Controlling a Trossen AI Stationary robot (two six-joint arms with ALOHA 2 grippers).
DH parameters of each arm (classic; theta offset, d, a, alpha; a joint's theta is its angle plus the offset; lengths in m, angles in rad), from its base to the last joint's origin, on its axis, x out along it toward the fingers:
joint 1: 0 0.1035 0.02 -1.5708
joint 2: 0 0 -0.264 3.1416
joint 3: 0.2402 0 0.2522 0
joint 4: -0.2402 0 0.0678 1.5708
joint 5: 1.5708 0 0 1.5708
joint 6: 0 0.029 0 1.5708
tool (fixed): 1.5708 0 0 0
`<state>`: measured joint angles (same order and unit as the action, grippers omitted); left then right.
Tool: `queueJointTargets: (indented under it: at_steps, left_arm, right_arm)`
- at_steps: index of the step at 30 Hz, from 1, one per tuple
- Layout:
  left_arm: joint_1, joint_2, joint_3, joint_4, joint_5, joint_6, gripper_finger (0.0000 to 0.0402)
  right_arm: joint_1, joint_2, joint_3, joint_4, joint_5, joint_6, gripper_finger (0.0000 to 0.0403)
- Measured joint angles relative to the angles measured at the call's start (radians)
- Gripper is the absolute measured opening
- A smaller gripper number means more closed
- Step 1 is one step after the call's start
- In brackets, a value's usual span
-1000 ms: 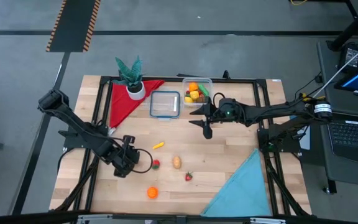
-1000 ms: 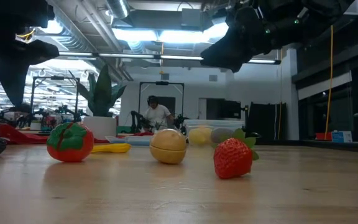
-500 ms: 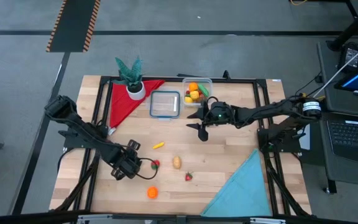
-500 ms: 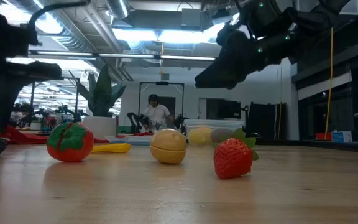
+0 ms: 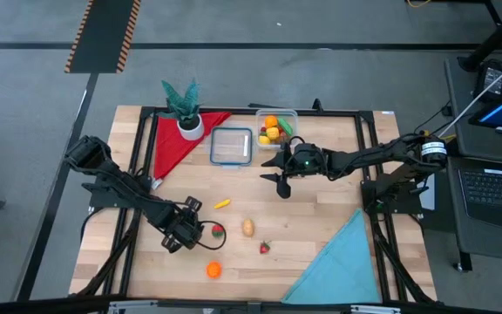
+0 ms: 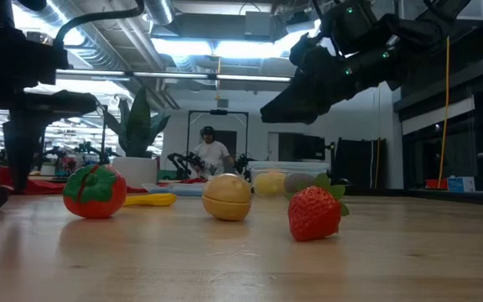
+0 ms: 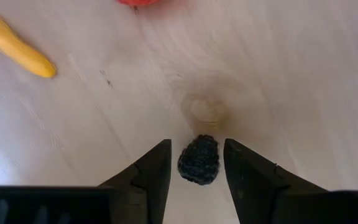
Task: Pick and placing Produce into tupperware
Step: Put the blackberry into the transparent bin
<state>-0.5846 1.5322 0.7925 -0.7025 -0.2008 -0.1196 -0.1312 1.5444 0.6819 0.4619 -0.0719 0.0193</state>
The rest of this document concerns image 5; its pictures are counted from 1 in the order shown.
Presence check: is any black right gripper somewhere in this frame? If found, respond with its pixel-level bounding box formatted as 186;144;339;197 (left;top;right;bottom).
260;143;326;200

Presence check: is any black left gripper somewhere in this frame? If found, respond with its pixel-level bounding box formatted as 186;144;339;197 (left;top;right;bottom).
159;195;204;255

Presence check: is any green toy cucumber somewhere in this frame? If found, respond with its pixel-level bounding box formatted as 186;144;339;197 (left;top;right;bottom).
277;117;295;137

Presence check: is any clear plastic tupperware container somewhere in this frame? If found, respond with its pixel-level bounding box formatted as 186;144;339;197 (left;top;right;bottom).
254;108;301;152

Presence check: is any clear lid with blue rim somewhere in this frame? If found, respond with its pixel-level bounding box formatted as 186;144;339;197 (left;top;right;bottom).
209;126;254;168

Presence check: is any red cloth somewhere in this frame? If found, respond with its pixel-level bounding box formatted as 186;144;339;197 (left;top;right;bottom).
152;111;234;191

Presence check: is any teal folded cloth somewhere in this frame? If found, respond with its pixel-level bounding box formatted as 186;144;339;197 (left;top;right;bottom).
280;208;382;305

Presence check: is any artificial plant in white pot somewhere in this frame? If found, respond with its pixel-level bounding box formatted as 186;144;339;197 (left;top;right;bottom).
160;77;206;141

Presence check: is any pale box beside table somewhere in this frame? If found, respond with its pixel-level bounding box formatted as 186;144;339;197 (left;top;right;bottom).
405;174;437;211

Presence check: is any black crossbar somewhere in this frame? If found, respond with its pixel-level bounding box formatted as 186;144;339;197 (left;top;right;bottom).
0;295;502;314

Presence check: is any black hazard-striped floor mat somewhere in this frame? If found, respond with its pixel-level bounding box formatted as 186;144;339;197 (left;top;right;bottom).
64;0;142;74

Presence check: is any grey laptop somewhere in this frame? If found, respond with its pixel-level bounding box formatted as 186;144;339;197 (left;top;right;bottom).
446;156;502;232

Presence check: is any black desk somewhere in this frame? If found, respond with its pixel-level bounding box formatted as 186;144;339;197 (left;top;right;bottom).
444;55;502;274

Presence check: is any black power adapter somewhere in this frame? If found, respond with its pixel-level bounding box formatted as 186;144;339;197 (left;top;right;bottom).
472;58;502;104

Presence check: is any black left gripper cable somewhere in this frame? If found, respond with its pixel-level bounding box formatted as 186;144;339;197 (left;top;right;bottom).
197;219;228;252

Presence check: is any black aluminium table frame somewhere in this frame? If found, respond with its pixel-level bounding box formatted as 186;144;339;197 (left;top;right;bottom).
68;104;438;306

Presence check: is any silver bracket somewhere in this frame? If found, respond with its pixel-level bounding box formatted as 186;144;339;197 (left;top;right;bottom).
349;304;403;314
106;298;159;314

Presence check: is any white cable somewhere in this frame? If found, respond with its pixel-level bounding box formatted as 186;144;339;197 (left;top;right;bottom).
438;51;502;140

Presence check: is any black diagonal post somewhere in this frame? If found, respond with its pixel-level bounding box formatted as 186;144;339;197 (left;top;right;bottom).
458;0;502;73

